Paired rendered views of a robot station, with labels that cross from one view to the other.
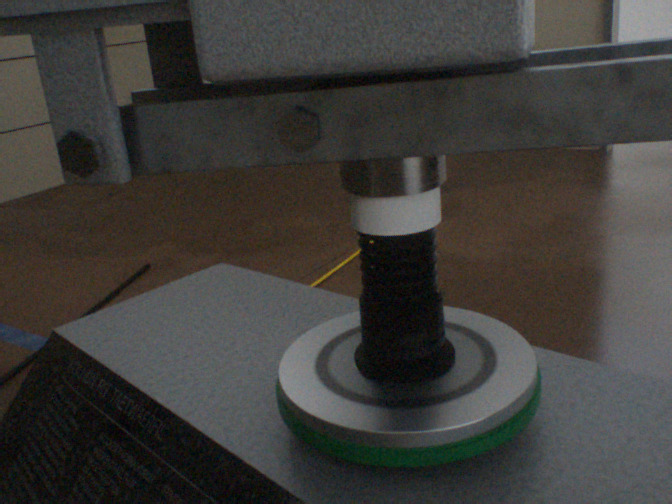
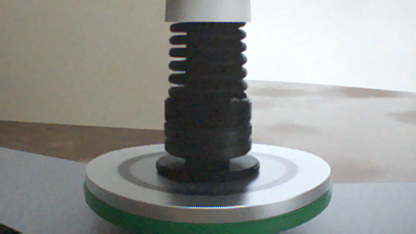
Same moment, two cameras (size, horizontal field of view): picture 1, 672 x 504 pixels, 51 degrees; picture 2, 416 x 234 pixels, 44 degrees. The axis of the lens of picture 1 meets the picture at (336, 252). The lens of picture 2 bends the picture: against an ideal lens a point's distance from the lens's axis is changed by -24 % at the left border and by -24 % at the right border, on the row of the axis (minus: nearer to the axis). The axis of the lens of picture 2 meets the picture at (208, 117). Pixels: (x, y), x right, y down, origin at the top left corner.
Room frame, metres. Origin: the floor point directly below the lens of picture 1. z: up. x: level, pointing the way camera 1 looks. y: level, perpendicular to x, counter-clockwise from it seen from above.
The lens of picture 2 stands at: (0.05, 0.17, 1.06)
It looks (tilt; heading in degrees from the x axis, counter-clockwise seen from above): 10 degrees down; 335
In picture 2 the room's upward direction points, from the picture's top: straight up
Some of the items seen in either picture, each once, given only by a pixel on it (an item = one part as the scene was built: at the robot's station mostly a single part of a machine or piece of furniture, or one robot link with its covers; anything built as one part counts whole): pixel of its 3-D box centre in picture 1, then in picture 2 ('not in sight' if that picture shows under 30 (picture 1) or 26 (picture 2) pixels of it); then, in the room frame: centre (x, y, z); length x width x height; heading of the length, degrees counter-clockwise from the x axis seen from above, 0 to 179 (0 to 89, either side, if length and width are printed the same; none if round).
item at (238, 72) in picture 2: (397, 249); (208, 48); (0.52, -0.05, 1.02); 0.06 x 0.06 x 0.09
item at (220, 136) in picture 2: (402, 321); (208, 128); (0.52, -0.05, 0.96); 0.07 x 0.07 x 0.01
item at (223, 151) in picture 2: (403, 334); (208, 143); (0.52, -0.05, 0.95); 0.07 x 0.07 x 0.01
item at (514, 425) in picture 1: (405, 368); (208, 181); (0.52, -0.05, 0.91); 0.22 x 0.22 x 0.04
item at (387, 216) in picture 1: (394, 198); (208, 1); (0.52, -0.05, 1.06); 0.07 x 0.07 x 0.04
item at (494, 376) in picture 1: (405, 364); (208, 176); (0.52, -0.05, 0.92); 0.21 x 0.21 x 0.01
